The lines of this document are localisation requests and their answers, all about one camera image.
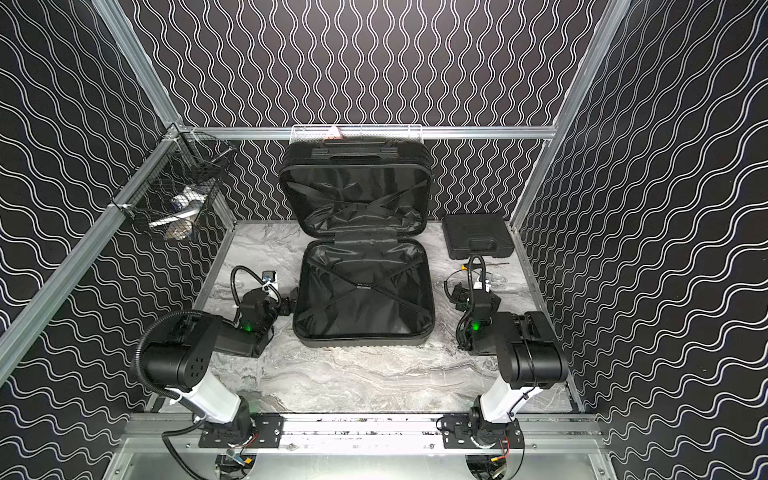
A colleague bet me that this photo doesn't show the silver items in mesh basket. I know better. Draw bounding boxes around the silver items in mesh basket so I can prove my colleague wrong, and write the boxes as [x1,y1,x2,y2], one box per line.
[148,186,208,240]

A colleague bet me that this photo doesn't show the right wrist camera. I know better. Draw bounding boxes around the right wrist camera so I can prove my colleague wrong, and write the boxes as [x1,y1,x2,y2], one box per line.
[471,268,490,291]

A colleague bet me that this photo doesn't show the yellow black screwdriver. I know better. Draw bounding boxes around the yellow black screwdriver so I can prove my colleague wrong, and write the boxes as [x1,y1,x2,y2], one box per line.
[460,261,510,270]

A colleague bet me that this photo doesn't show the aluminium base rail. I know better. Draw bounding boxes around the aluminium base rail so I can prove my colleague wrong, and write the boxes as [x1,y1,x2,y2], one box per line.
[119,412,607,455]

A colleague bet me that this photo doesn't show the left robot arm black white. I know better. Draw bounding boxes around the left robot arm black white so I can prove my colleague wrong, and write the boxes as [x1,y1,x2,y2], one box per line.
[133,288,295,446]

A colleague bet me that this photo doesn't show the black plastic tool case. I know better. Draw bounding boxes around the black plastic tool case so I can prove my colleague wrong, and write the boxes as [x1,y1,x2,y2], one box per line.
[441,213,514,260]

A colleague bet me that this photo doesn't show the pink triangle card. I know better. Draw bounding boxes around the pink triangle card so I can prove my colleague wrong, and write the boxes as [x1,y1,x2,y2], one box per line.
[323,125,344,141]

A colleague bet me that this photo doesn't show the black hard-shell suitcase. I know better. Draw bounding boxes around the black hard-shell suitcase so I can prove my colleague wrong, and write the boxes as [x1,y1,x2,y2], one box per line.
[278,138,436,348]

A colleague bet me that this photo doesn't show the clear wall basket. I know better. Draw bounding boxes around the clear wall basket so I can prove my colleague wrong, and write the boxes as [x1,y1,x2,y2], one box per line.
[289,124,424,144]

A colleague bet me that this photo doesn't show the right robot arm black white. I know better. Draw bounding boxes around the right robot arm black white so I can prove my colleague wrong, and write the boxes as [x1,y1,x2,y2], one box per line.
[436,283,568,450]

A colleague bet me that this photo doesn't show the black wire mesh basket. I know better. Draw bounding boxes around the black wire mesh basket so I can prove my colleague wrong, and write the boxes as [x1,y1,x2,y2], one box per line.
[116,131,239,242]

